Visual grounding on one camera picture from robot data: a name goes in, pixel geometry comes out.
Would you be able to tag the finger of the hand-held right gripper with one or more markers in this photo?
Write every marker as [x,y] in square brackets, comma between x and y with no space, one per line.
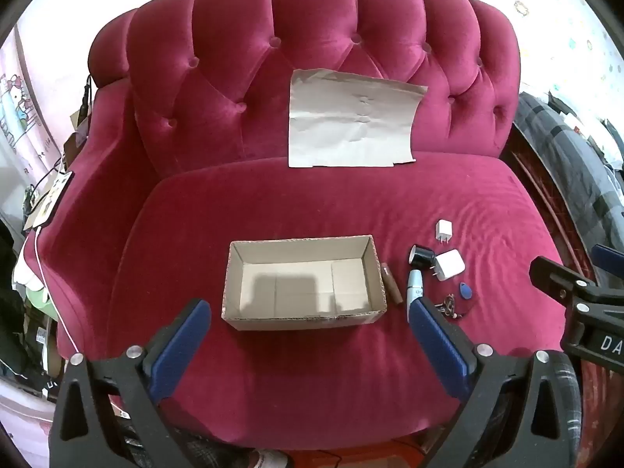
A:
[553,270]
[609,261]

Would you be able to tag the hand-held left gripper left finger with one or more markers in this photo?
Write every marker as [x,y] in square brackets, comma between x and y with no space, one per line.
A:
[179,346]

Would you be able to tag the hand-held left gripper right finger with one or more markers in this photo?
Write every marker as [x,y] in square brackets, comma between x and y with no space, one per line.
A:
[438,346]

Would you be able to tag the blue key fob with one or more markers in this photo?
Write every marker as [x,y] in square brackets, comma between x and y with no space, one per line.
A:
[464,289]

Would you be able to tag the light blue bottle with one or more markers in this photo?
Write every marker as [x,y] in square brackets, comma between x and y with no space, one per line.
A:
[415,285]

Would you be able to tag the brown cylindrical tube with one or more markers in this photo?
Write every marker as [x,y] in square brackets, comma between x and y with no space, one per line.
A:
[391,282]

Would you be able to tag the large white charger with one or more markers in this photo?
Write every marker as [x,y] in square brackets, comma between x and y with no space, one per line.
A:
[449,264]

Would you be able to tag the black round adapter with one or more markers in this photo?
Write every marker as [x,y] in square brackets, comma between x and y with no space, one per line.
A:
[423,256]

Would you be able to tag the small white charger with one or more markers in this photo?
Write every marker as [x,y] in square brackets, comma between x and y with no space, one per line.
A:
[443,230]

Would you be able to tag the cardboard box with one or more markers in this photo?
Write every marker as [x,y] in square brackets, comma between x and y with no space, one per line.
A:
[292,287]

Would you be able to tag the red tufted velvet sofa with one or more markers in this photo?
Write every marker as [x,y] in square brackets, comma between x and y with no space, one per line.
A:
[312,195]

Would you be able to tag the black power adapter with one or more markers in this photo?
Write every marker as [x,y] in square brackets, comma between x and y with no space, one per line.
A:
[87,97]

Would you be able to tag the cartoon printed curtain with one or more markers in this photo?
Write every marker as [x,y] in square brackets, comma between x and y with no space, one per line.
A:
[19,102]

